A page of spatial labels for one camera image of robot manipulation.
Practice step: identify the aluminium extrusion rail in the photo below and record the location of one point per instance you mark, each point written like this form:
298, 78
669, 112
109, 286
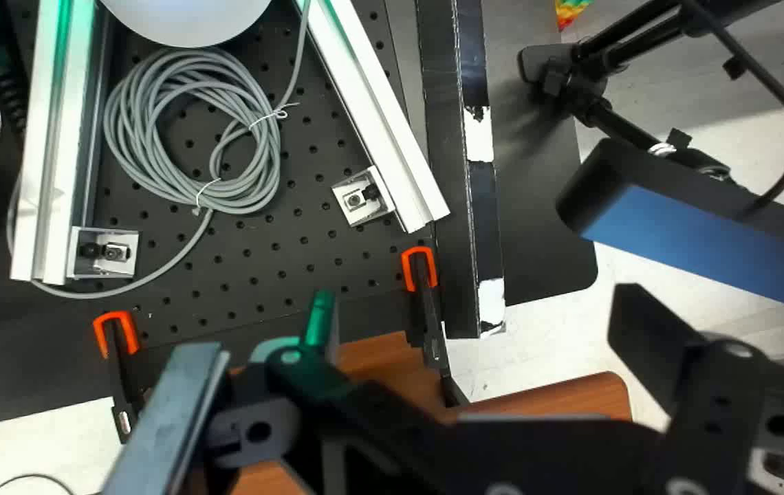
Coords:
378, 119
52, 139

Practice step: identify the green black bar clamp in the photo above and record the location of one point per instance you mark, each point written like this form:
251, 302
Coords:
317, 367

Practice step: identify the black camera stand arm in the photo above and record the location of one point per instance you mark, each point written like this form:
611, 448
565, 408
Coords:
592, 63

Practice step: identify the black perforated breadboard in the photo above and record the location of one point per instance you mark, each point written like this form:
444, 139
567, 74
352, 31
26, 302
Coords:
255, 247

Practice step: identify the silver corner bracket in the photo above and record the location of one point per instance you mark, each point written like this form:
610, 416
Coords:
103, 250
364, 195

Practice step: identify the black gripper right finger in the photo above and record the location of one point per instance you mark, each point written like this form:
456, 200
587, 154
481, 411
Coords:
722, 414

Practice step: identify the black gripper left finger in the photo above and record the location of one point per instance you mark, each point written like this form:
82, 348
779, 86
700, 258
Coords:
167, 422

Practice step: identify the rainbow coloured object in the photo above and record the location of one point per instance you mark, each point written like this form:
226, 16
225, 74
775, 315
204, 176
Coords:
573, 12

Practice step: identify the white paper sheet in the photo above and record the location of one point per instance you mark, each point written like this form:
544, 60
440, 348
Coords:
34, 440

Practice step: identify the orange black spring clamp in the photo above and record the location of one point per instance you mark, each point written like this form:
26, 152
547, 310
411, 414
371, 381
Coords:
422, 291

